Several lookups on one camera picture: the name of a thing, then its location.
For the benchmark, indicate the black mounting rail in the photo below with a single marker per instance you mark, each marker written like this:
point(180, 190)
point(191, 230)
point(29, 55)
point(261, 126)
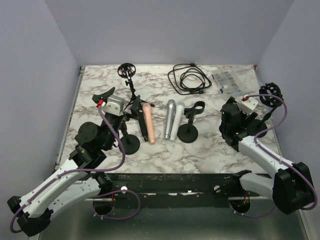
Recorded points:
point(173, 190)

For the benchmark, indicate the silver microphone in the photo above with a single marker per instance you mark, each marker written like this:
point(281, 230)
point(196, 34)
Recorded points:
point(170, 111)

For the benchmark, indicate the black round-base mic stand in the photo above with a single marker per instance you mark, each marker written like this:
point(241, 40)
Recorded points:
point(130, 142)

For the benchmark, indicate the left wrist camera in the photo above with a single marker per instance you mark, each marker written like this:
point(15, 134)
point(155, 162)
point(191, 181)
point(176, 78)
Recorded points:
point(114, 106)

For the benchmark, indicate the black microphone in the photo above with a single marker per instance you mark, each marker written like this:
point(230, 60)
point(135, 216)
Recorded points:
point(142, 125)

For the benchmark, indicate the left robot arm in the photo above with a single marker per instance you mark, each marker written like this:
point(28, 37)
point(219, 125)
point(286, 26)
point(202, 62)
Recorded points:
point(79, 177)

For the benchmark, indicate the beige microphone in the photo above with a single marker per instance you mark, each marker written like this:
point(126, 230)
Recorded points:
point(147, 110)

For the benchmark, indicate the white microphone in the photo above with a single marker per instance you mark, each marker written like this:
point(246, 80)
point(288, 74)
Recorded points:
point(180, 107)

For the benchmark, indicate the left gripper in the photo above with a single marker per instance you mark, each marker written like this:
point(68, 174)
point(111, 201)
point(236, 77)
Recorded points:
point(134, 109)

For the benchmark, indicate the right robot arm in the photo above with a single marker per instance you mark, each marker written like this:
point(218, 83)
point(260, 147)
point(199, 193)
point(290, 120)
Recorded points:
point(289, 184)

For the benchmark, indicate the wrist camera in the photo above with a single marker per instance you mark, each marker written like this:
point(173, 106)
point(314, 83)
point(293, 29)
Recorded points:
point(248, 103)
point(114, 106)

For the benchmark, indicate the round-base stand with clip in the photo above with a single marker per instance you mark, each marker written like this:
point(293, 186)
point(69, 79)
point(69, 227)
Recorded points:
point(188, 133)

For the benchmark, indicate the round-base stand with shockmount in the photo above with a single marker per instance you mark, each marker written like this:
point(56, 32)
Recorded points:
point(259, 125)

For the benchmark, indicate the clear plastic organizer box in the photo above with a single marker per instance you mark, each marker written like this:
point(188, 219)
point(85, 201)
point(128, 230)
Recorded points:
point(227, 83)

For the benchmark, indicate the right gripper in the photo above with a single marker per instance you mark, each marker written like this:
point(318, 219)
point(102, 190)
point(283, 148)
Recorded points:
point(247, 118)

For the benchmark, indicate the black tripod mic stand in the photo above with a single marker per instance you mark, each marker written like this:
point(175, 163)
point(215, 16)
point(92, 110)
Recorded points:
point(127, 71)

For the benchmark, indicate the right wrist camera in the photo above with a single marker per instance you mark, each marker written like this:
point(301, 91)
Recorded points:
point(248, 103)

